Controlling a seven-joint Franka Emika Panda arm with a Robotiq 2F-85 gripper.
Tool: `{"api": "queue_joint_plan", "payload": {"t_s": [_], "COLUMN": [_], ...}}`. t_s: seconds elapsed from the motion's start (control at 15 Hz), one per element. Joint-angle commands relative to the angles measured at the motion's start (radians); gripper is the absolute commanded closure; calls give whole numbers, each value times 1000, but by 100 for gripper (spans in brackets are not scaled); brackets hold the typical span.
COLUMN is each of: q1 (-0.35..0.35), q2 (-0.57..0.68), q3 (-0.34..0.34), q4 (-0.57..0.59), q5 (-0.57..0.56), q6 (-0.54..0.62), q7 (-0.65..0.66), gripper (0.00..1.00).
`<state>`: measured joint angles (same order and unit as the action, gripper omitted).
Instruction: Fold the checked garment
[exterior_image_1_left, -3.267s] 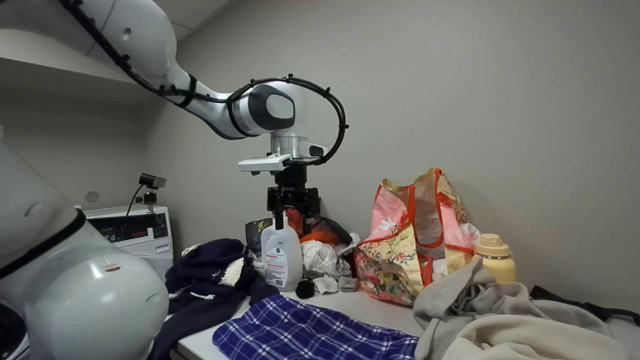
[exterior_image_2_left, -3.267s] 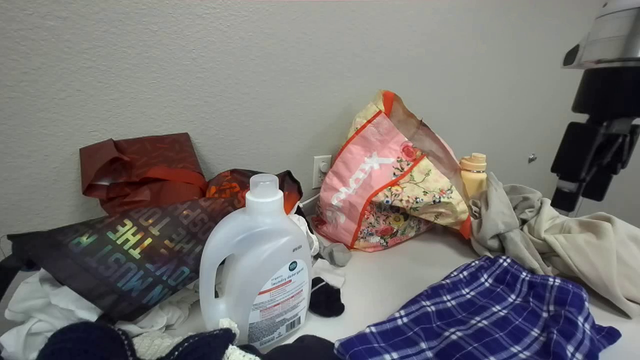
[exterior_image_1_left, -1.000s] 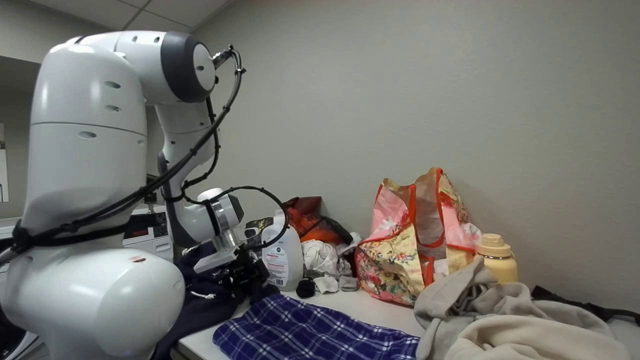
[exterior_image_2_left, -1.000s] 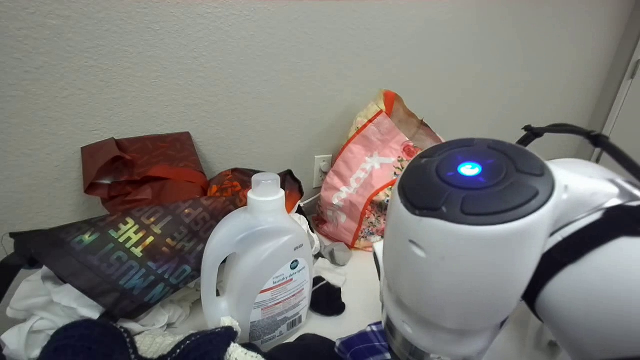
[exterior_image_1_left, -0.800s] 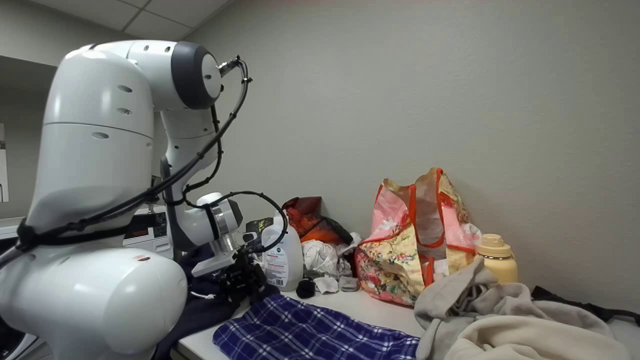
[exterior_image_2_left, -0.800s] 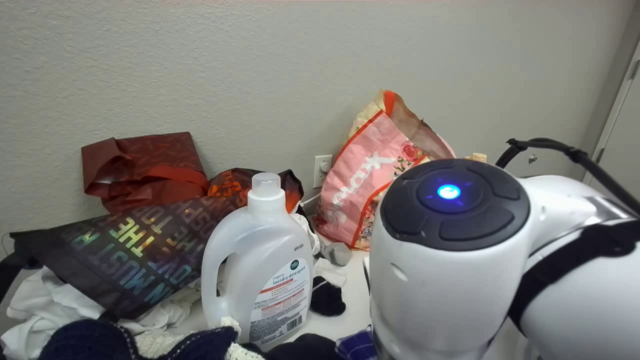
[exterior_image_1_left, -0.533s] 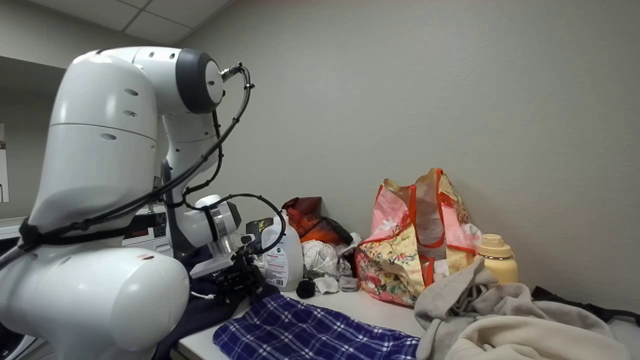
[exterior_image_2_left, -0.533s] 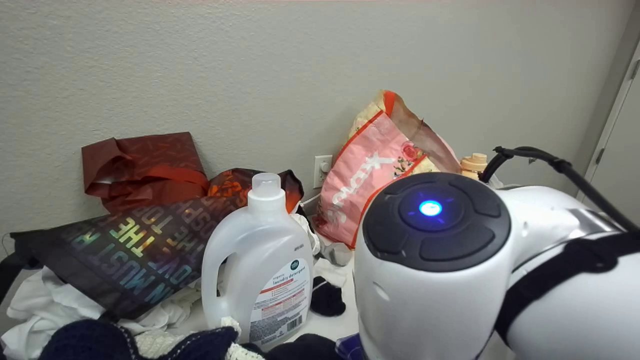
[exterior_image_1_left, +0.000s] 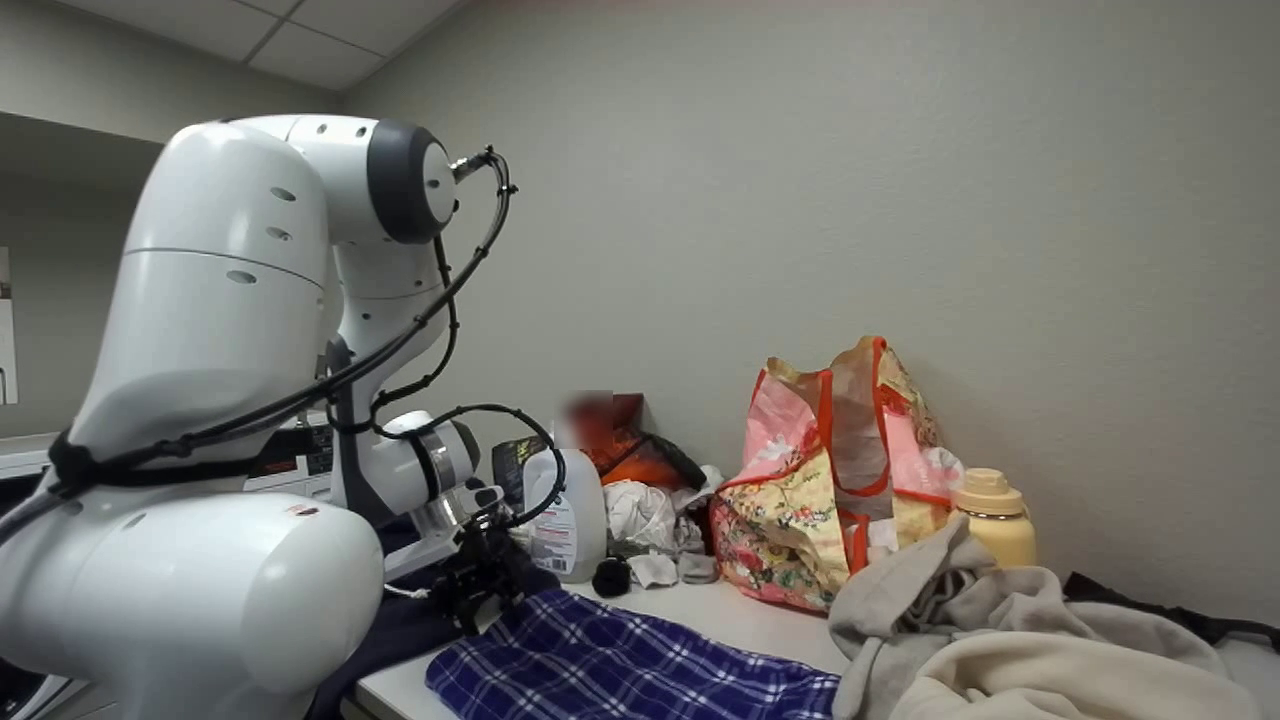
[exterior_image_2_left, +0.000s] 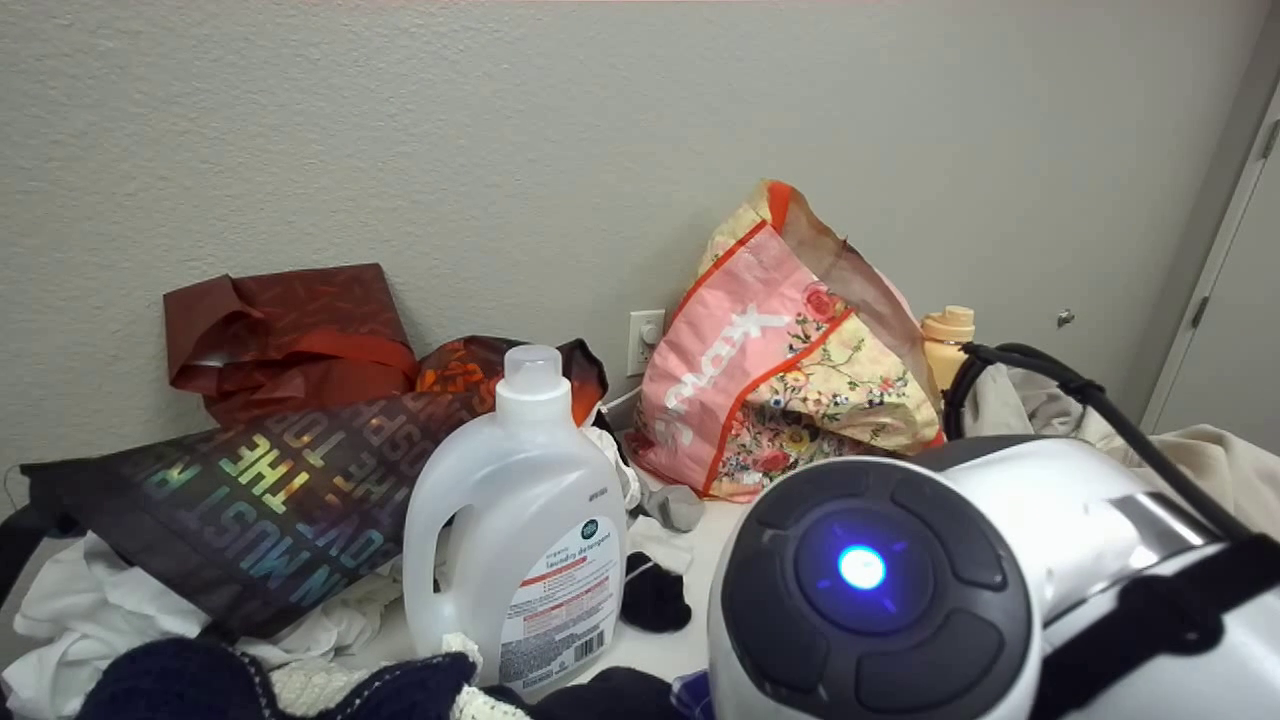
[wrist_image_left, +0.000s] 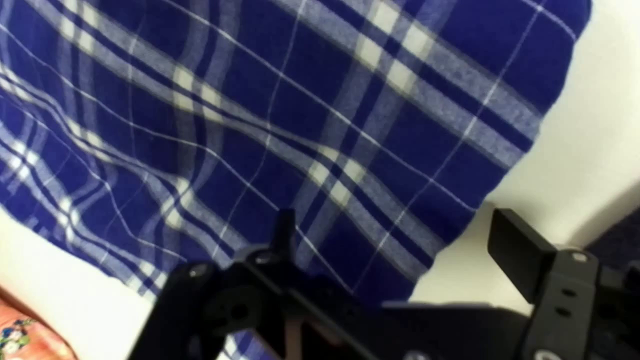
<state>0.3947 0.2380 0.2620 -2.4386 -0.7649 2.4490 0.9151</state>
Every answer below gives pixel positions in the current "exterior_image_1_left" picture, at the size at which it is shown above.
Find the blue checked garment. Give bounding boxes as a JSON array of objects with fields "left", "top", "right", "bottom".
[{"left": 425, "top": 588, "right": 842, "bottom": 720}]

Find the beige grey garment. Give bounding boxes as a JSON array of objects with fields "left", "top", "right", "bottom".
[{"left": 827, "top": 514, "right": 1280, "bottom": 720}]

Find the black garment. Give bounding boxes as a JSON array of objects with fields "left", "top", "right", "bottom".
[{"left": 1061, "top": 571, "right": 1280, "bottom": 653}]

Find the white detergent bottle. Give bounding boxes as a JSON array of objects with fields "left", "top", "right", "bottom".
[{"left": 521, "top": 446, "right": 609, "bottom": 585}]

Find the black packet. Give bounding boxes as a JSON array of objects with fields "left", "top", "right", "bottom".
[{"left": 491, "top": 435, "right": 547, "bottom": 507}]

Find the black rolled sock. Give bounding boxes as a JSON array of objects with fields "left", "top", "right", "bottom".
[{"left": 591, "top": 555, "right": 634, "bottom": 600}]

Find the white crumpled cloth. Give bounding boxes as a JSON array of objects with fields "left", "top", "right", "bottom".
[{"left": 603, "top": 464, "right": 725, "bottom": 590}]

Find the orange red bag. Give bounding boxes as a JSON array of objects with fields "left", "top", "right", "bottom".
[{"left": 556, "top": 391, "right": 708, "bottom": 492}]

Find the floral shopping bag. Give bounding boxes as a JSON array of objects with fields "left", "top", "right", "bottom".
[{"left": 709, "top": 335, "right": 967, "bottom": 614}]

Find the cream yellow bottle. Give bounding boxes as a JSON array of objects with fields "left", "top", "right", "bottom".
[{"left": 949, "top": 467, "right": 1039, "bottom": 570}]

